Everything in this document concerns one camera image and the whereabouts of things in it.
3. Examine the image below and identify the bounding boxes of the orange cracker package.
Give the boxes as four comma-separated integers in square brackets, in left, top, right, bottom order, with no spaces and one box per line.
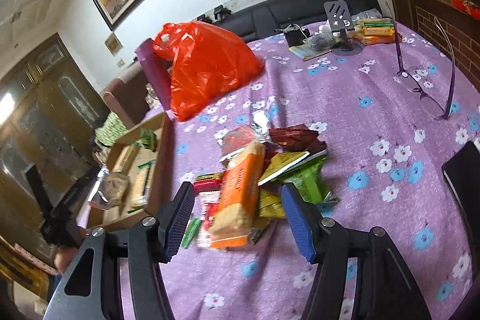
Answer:
[208,141,265,249]

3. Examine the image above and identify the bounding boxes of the person's left hand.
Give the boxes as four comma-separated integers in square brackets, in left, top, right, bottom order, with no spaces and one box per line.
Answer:
[54,247,78,274]

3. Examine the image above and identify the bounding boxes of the silver foil snack packet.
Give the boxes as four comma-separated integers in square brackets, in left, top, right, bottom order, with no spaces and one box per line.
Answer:
[88,171,129,210]

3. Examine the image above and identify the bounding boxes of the cracker pack in tray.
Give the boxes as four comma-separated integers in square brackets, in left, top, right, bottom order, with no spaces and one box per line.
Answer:
[111,143,140,175]

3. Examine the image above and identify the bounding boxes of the cardboard tray box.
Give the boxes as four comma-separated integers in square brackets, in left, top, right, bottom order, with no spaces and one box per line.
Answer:
[86,112,173,232]

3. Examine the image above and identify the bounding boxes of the green patterned cloth pile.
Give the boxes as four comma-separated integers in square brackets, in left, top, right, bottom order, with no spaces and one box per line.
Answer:
[95,112,128,147]

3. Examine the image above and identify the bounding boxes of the wooden glass door cabinet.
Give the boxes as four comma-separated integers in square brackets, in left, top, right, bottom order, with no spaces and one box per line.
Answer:
[1,34,108,264]

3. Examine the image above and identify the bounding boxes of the bright green snack packet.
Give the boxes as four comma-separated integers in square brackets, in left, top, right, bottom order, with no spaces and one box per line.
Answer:
[280,156,339,205]

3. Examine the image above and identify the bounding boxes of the brown armchair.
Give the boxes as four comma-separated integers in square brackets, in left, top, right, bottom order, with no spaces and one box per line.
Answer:
[102,61,150,129]

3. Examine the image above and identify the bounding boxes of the yellow green snack packet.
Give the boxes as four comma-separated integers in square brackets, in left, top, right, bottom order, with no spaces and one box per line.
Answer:
[258,149,327,186]

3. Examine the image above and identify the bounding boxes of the dark red snack packet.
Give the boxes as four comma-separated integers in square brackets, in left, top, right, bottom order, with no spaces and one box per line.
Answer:
[268,124,327,154]

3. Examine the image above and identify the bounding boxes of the purple thermos bottle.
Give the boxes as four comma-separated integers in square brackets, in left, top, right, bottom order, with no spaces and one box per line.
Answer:
[135,38,171,111]

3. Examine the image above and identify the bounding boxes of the red plastic bag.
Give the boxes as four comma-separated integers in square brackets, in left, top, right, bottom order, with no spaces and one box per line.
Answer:
[153,21,264,122]

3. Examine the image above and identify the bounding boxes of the purple floral tablecloth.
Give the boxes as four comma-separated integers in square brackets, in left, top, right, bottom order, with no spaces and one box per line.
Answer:
[161,27,479,319]

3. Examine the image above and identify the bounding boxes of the purple eyeglasses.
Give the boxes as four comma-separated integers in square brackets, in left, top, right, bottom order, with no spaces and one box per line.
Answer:
[386,5,456,120]

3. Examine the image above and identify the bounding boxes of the booklet on table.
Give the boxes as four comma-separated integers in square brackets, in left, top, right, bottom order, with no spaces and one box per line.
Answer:
[289,44,331,62]

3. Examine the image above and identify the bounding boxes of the small black box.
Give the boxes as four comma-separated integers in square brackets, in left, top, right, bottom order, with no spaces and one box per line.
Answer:
[283,24,311,47]

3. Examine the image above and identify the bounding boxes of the stack of biscuit boxes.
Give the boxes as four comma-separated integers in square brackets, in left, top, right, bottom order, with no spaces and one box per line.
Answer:
[352,18,403,46]

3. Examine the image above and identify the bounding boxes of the grey phone stand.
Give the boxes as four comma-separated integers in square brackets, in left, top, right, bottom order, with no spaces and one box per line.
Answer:
[324,0,363,57]

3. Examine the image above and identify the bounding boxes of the black sofa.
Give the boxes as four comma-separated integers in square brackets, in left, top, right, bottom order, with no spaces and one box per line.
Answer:
[215,0,381,43]

